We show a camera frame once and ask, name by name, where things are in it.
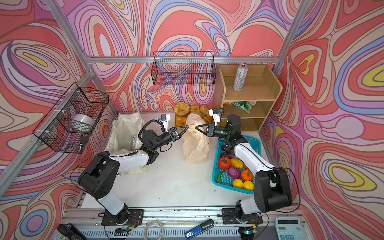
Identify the black wire basket back wall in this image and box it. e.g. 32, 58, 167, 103
151, 51, 217, 86

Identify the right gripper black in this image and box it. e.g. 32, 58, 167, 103
195, 123, 231, 139

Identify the green snack packet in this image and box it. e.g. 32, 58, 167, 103
232, 101, 258, 114

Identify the silver pink drink can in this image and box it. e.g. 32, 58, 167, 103
233, 64, 249, 91

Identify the sugared bread roll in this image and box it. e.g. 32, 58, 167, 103
174, 102, 191, 117

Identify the teal plastic basket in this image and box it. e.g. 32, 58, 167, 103
212, 141, 255, 194

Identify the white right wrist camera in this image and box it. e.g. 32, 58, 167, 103
209, 108, 223, 126

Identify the purple toy eggplant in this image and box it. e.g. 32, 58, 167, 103
220, 153, 237, 159

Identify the coiled white cable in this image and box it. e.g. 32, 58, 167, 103
143, 219, 165, 240

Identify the yellow toy lemon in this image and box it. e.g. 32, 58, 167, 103
243, 181, 255, 191
232, 179, 244, 189

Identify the silver tape roll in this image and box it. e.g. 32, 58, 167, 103
70, 114, 95, 133

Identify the black wire basket left wall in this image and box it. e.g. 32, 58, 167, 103
33, 83, 110, 154

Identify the striped ring bread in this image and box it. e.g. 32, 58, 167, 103
175, 116, 187, 127

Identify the white canvas tote bag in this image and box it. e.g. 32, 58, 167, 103
107, 112, 149, 175

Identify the red toy tomato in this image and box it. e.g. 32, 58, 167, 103
218, 157, 232, 171

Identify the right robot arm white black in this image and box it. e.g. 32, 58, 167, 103
196, 115, 293, 223

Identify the white calculator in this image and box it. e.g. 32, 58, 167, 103
275, 217, 306, 240

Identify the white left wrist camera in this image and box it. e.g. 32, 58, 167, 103
159, 114, 171, 133

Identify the yellow toy corn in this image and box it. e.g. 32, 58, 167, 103
231, 159, 244, 169

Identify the yellow toy lemon right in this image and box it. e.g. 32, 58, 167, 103
243, 181, 255, 191

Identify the purple toy onion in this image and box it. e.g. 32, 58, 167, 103
227, 167, 241, 180

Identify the translucent beige plastic bag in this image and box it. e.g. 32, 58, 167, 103
182, 114, 211, 164

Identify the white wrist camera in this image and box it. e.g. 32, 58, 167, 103
159, 114, 171, 133
209, 108, 223, 126

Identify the wooden shelf unit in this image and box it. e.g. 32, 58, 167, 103
213, 64, 283, 132

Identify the black wire basket wall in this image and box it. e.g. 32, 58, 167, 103
151, 51, 217, 86
33, 83, 110, 154

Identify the orange toy pumpkin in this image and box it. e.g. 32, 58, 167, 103
241, 170, 254, 182

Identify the white energy drink can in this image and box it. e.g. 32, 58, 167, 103
131, 135, 137, 151

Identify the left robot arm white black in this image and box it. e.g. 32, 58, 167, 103
78, 120, 189, 225

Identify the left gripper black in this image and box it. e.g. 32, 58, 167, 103
151, 127, 187, 153

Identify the blue black handheld tool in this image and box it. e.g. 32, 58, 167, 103
185, 219, 215, 240

